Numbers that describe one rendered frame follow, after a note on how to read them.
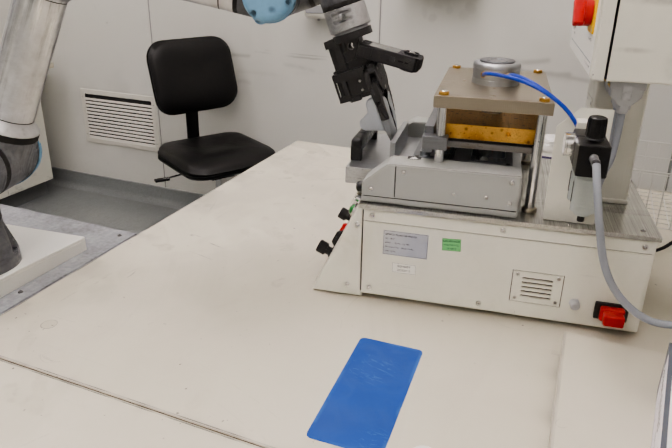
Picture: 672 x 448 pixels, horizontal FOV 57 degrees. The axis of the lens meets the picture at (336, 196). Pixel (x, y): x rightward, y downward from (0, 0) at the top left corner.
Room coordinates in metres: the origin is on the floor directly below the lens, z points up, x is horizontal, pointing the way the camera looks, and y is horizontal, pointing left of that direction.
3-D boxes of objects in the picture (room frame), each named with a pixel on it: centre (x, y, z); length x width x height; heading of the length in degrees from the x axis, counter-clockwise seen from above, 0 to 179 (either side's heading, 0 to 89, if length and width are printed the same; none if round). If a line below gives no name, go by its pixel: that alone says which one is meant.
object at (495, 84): (1.03, -0.30, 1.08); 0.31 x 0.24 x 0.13; 166
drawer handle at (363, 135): (1.11, -0.05, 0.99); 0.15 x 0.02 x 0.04; 166
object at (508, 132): (1.05, -0.27, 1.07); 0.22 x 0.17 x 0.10; 166
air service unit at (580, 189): (0.81, -0.34, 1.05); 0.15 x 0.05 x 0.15; 166
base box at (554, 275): (1.04, -0.26, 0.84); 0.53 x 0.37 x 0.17; 76
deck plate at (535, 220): (1.05, -0.30, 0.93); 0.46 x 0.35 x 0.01; 76
